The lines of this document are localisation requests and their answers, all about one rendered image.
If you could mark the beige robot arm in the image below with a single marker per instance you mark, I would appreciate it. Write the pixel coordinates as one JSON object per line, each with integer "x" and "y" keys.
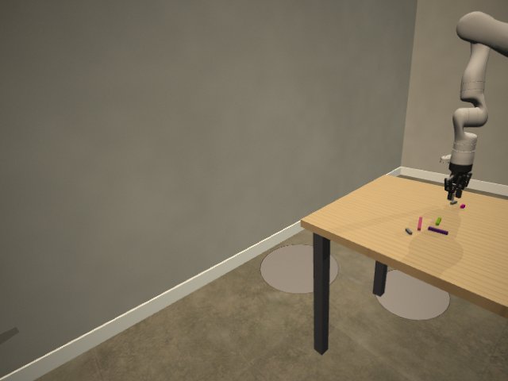
{"x": 478, "y": 29}

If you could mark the purple rod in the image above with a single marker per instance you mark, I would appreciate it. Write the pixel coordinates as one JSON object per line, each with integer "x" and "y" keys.
{"x": 438, "y": 230}

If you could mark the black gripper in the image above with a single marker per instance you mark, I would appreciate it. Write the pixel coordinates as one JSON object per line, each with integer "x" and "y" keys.
{"x": 460, "y": 182}

